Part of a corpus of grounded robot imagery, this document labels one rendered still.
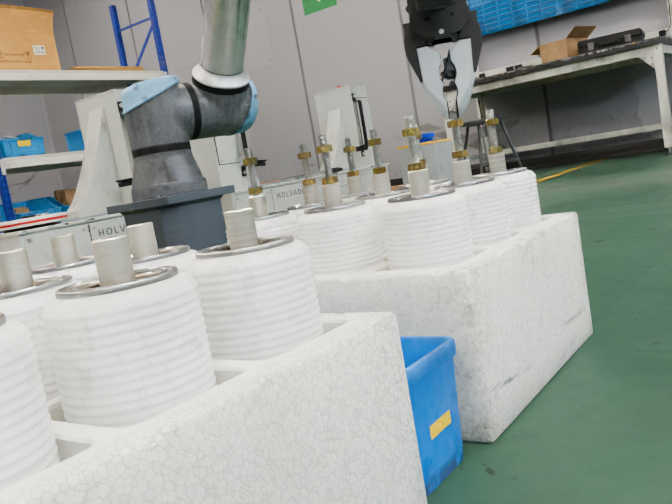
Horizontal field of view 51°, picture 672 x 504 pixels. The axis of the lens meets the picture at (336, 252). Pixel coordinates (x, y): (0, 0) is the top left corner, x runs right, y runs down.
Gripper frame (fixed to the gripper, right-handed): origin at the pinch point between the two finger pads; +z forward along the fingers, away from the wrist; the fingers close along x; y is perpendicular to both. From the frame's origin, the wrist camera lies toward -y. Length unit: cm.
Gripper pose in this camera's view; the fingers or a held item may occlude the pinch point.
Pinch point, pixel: (452, 107)
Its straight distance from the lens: 89.9
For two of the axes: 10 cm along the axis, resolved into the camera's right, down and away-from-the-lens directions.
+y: 1.2, -1.4, 9.8
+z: 1.7, 9.8, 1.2
